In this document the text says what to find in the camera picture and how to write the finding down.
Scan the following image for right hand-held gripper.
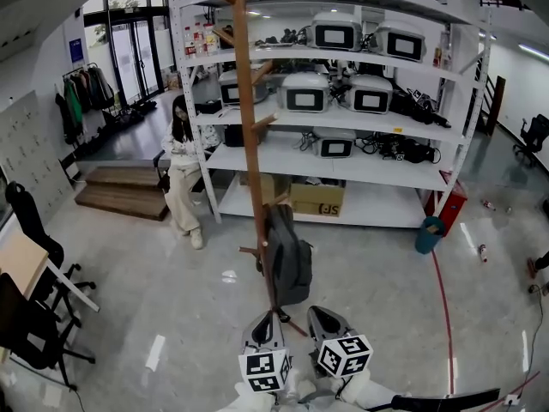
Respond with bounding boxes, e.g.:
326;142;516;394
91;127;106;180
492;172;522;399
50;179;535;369
305;305;375;380

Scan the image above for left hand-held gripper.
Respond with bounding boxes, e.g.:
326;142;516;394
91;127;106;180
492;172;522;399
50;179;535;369
238;310;293;395

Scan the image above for grey backpack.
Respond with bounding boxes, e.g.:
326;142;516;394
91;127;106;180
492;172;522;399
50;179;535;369
261;203;314;308

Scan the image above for wooden coat rack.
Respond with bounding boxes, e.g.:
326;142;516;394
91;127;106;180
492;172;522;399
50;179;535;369
201;0;308;338

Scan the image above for person's left forearm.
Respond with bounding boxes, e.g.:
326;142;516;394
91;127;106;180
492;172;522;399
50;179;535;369
222;379;298;412

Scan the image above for person's right forearm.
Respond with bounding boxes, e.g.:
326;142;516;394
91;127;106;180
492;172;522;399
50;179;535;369
329;369;413;412

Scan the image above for printed cardboard box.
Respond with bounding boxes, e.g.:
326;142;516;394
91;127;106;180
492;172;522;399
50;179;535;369
290;178;347;218

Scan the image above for black flat panel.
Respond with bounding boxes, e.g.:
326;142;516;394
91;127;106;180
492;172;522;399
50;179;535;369
368;387;501;412

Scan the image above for teal waste bin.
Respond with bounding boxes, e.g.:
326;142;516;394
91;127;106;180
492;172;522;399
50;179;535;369
414;215;447;256

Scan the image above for plain cardboard box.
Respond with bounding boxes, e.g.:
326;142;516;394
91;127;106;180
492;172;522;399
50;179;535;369
238;171;293;206

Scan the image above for white metal shelving unit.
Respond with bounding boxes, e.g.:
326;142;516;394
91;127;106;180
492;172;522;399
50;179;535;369
169;0;494;231

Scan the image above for red metal cabinet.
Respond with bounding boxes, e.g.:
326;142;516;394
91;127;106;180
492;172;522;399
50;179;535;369
424;170;470;238

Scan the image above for wooden platform steps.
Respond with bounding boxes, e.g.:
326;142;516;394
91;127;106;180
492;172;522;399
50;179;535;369
75;165;171;222

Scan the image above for black box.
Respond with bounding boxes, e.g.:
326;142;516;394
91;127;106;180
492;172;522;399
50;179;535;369
223;124;246;148

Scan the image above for dark visitor chair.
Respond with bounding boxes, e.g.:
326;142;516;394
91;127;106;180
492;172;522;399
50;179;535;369
152;147;208;195

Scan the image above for group of white screen appliances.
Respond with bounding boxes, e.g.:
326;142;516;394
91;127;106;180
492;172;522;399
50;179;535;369
218;11;428;159

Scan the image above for large black gear pile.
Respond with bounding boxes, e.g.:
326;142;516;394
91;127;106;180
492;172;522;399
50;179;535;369
389;87;452;129

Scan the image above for light wooden desk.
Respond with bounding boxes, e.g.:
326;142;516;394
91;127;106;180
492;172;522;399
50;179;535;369
0;228;101;313

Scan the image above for pile of black bags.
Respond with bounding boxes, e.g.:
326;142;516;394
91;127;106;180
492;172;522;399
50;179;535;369
112;100;158;129

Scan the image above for staircase with dark railing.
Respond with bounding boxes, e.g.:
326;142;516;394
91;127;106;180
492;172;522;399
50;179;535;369
474;0;537;136

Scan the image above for black headrest office chair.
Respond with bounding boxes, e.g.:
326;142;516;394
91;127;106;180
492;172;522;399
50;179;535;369
512;113;549;169

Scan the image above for small black gear pile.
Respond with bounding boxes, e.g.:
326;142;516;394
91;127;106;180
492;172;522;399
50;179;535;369
254;25;311;47

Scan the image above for white locker panel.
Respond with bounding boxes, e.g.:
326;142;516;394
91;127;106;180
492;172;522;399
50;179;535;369
0;90;72;214

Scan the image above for glass entrance door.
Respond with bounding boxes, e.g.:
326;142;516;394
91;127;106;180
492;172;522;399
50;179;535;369
83;6;173;103

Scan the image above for black cable pile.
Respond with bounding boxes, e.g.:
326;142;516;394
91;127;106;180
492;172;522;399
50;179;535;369
359;132;443;165

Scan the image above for clothes rail with garments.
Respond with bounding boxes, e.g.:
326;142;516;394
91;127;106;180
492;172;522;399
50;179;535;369
54;62;118;145

